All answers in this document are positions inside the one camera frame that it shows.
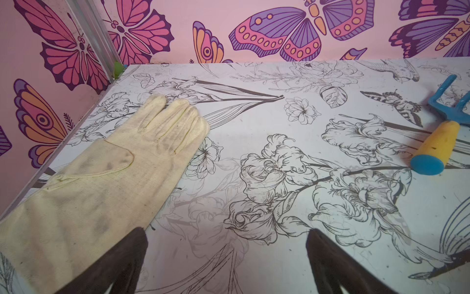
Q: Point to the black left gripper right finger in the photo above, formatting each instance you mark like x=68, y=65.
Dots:
x=335, y=271

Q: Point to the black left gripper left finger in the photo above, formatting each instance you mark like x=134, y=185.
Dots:
x=117, y=271

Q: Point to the cream fabric glove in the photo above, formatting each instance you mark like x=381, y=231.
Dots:
x=116, y=185

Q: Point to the blue yellow garden fork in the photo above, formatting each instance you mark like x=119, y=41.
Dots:
x=433, y=155

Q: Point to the aluminium cage frame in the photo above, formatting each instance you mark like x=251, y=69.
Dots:
x=93, y=26

